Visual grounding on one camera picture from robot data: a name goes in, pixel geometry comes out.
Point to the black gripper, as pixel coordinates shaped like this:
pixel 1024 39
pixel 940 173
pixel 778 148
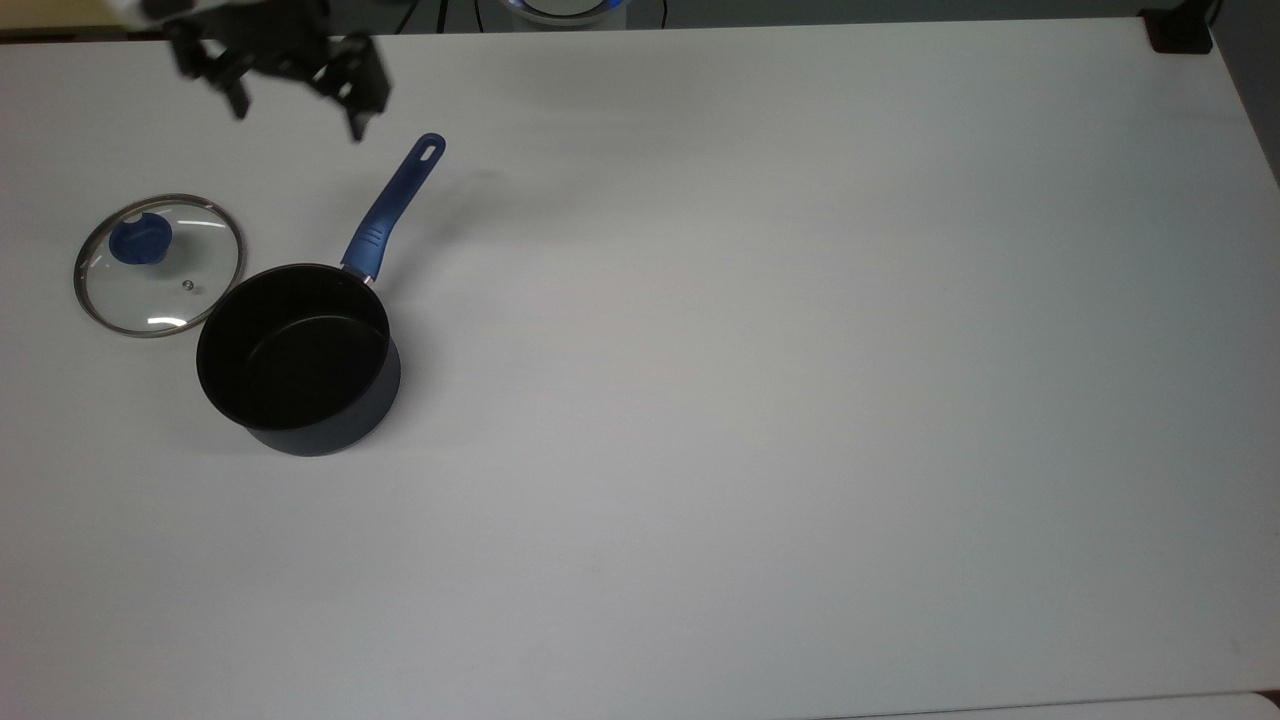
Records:
pixel 260 22

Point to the glass lid with blue knob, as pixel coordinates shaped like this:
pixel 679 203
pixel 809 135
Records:
pixel 140 240

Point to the black table clamp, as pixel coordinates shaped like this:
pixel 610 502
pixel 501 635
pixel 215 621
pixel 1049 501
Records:
pixel 1180 30

